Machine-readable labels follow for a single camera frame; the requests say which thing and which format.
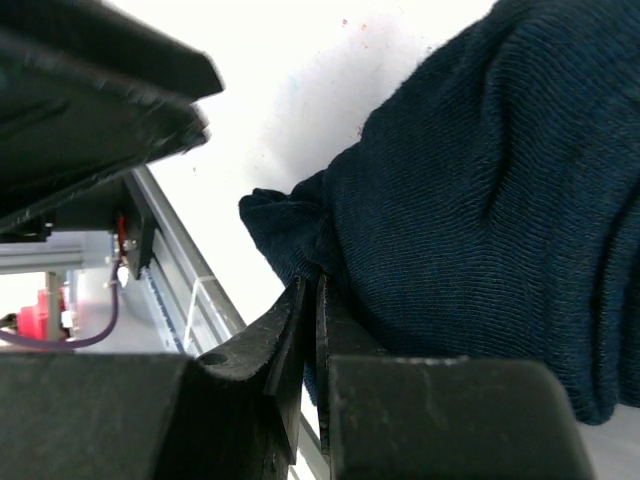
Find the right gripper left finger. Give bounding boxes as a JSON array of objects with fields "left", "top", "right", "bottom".
[{"left": 1, "top": 279, "right": 306, "bottom": 479}]

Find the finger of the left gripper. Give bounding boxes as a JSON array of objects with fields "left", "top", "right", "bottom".
[{"left": 1, "top": 1, "right": 223, "bottom": 232}]

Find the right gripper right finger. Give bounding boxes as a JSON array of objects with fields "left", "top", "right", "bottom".
[{"left": 316, "top": 278, "right": 595, "bottom": 479}]

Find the dark navy sock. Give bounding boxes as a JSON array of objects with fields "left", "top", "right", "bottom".
[{"left": 239, "top": 1, "right": 639, "bottom": 425}]

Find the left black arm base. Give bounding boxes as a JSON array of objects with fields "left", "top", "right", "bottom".
[{"left": 1, "top": 173, "right": 157, "bottom": 279}]

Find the aluminium table frame rail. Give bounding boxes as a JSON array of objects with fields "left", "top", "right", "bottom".
[{"left": 1, "top": 169, "right": 330, "bottom": 479}]

